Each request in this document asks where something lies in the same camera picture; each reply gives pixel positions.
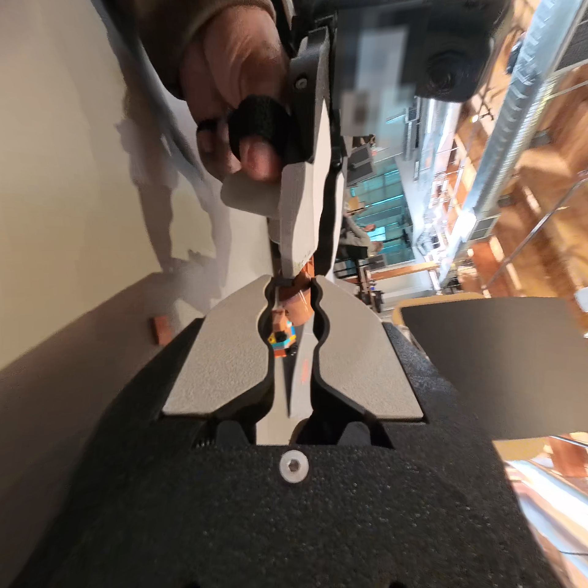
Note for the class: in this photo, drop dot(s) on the person's left hand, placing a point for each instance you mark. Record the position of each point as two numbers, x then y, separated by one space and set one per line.
229 59

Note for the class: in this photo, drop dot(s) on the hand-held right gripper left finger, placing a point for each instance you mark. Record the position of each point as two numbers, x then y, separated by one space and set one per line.
220 363

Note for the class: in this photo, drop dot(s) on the brown grey brick assembly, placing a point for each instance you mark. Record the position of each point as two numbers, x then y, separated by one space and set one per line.
294 298

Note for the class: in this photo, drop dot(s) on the small brown tile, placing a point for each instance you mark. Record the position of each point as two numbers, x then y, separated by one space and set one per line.
160 329

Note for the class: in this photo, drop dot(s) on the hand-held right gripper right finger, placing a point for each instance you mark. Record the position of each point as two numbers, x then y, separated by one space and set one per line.
367 363

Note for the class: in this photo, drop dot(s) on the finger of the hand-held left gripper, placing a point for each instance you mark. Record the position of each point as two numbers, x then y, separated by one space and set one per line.
339 216
298 206

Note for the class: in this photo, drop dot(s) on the person's left forearm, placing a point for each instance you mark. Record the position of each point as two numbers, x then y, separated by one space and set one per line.
160 27

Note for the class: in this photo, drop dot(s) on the silver air duct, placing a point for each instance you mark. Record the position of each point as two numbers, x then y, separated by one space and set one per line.
519 92

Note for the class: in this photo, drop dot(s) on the colourful striped brick model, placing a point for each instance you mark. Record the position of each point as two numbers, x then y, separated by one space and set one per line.
282 340

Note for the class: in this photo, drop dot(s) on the dark panel with plywood edge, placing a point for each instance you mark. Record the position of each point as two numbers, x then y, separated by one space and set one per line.
505 358

